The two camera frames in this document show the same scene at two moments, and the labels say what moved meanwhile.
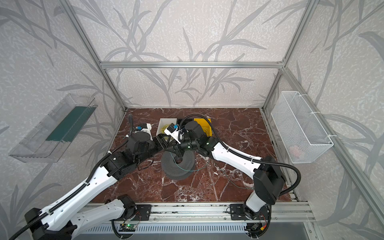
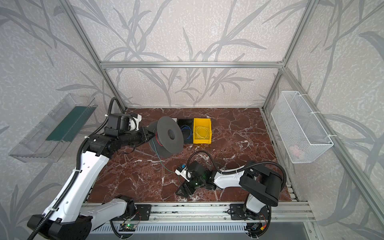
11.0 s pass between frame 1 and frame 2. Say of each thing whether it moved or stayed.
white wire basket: stayed
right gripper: moved
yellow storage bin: stayed
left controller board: stayed
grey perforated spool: moved
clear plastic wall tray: stayed
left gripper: moved
